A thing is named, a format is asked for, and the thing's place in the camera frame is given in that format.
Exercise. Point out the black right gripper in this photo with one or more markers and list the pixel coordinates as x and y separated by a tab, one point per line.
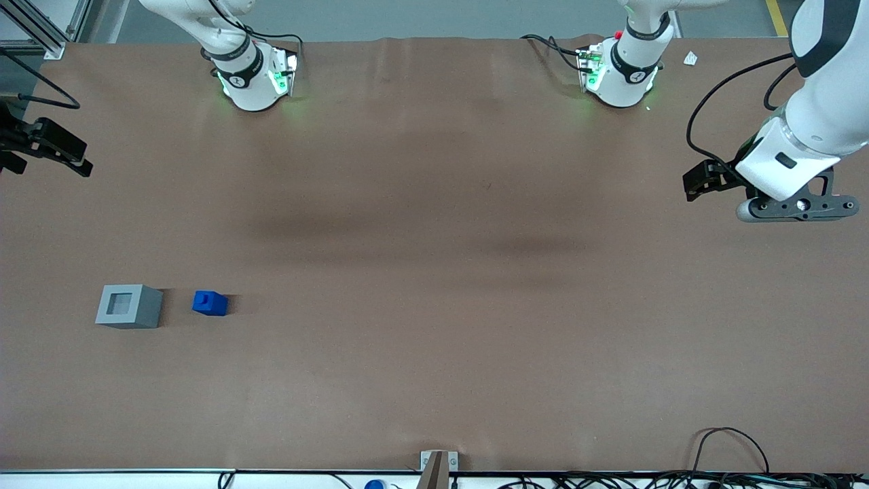
19	137

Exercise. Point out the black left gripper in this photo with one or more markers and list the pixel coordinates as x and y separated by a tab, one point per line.
721	174

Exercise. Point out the blue plastic block part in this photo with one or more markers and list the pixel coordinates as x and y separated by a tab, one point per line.
210	303

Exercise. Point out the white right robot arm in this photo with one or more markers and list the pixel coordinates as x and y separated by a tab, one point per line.
248	81

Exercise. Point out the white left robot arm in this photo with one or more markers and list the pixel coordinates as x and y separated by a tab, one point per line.
831	102

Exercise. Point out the gray square hollow base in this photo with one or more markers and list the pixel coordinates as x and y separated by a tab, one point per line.
129	307

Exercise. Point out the white paper scrap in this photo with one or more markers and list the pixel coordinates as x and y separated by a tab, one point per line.
690	58

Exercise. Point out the brown table mat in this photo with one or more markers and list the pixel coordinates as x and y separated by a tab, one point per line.
434	285

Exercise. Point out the blue round cap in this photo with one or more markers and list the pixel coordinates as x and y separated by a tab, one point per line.
374	484

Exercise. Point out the gray wrist camera mount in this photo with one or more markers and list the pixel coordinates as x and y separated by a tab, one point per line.
801	206

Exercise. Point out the aluminium frame profile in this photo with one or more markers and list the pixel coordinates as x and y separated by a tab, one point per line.
42	27

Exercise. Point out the metal bracket with brown post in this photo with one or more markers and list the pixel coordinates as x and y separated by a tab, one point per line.
438	468

